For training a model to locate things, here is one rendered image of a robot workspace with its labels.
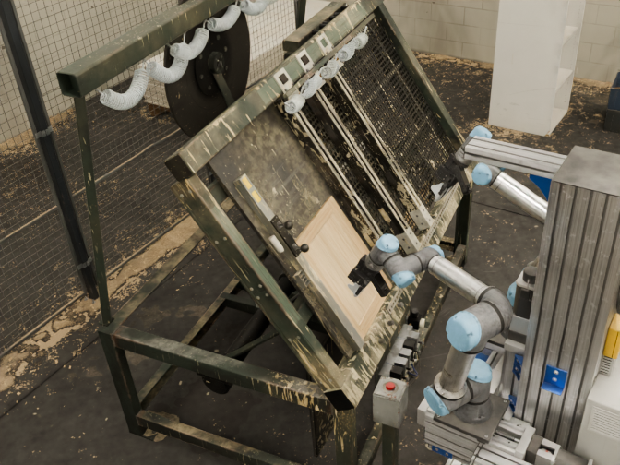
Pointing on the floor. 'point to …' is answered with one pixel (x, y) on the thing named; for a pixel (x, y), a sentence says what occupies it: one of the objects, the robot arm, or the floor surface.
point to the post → (389, 445)
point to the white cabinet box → (534, 63)
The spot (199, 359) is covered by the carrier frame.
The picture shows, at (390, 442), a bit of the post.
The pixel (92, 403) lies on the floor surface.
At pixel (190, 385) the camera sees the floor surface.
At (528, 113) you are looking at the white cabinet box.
